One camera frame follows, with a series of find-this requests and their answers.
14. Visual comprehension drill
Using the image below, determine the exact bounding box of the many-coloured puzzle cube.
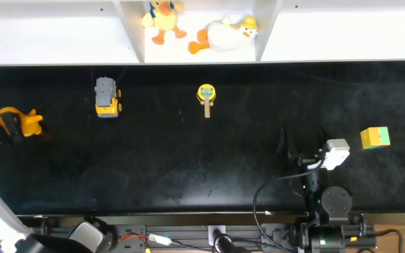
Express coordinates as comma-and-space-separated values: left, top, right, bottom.
359, 126, 392, 151

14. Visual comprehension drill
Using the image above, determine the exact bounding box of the white plush duck yellow hat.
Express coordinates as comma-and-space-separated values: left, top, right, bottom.
188, 15, 260, 56

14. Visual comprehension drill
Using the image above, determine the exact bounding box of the yellow rubber duck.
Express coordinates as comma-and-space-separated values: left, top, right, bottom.
0, 106, 44, 138

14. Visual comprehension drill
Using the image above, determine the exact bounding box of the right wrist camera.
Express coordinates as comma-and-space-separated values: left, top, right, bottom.
319, 138, 351, 171

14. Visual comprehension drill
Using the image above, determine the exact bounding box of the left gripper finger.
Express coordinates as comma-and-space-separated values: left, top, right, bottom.
0, 110, 24, 145

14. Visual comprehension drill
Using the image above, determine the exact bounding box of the white shelf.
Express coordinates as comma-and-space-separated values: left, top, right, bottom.
0, 0, 405, 67

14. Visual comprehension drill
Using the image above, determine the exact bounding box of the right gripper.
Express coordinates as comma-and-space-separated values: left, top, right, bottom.
275, 126, 328, 169

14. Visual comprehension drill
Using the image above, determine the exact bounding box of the grey and yellow toy truck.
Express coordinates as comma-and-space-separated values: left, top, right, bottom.
94, 76, 123, 119

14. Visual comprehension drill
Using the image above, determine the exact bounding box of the black cable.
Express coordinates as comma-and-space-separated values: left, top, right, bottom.
252, 160, 326, 253

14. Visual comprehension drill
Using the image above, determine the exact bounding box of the mounting rail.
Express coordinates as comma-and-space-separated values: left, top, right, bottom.
30, 214, 404, 253

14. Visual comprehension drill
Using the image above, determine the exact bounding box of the yellow cat face rattle drum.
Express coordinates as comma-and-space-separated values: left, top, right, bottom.
196, 83, 217, 119

